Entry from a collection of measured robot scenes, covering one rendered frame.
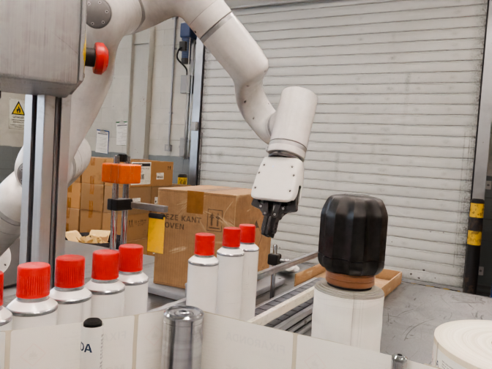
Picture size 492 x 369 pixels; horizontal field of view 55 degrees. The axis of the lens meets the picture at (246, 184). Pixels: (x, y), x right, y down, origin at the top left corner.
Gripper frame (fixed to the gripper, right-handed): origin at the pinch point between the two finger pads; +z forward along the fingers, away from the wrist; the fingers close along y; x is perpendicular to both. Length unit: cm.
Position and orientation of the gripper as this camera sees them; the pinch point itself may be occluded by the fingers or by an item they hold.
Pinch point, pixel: (269, 227)
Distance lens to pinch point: 100.6
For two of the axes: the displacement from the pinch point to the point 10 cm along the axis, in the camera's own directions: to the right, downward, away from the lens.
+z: -2.3, 9.4, -2.5
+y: 8.6, 0.8, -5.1
